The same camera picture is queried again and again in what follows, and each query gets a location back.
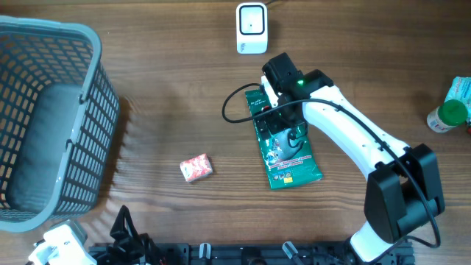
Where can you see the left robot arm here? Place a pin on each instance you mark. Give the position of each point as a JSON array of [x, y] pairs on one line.
[[129, 246]]

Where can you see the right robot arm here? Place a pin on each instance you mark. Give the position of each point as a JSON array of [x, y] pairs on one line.
[[403, 186]]

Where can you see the red white patterned box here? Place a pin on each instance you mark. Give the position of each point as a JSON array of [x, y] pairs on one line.
[[196, 168]]

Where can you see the white barcode scanner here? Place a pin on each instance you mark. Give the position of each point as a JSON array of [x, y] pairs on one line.
[[251, 28]]

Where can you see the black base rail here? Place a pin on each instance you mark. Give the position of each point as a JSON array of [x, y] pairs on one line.
[[324, 252]]

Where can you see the green lid jar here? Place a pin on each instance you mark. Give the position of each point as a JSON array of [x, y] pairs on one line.
[[447, 116]]

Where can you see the grey plastic shopping basket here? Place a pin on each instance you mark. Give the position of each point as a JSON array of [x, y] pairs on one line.
[[59, 112]]

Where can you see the white teal pouch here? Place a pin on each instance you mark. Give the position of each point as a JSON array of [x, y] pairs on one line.
[[460, 90]]

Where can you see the green 3M gloves package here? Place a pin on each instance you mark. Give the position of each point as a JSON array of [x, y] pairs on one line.
[[289, 162]]

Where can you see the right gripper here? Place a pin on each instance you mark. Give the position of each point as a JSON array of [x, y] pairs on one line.
[[274, 124]]

